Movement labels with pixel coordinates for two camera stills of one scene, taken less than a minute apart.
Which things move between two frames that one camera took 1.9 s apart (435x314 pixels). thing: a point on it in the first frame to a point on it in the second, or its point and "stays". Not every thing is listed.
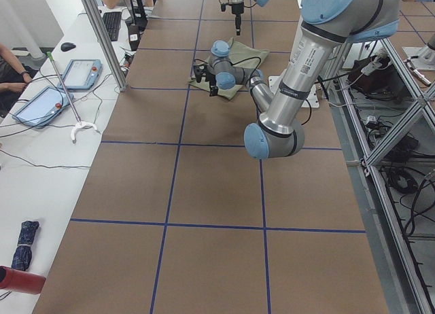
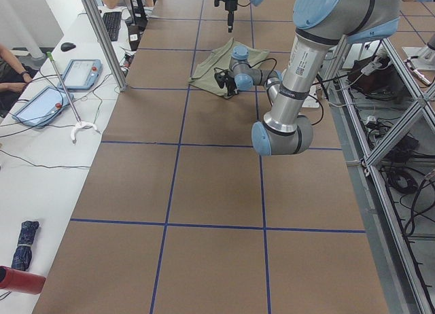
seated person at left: (14, 79) stays
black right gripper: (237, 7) to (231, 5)
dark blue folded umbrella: (22, 257) stays
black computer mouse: (66, 46) stays
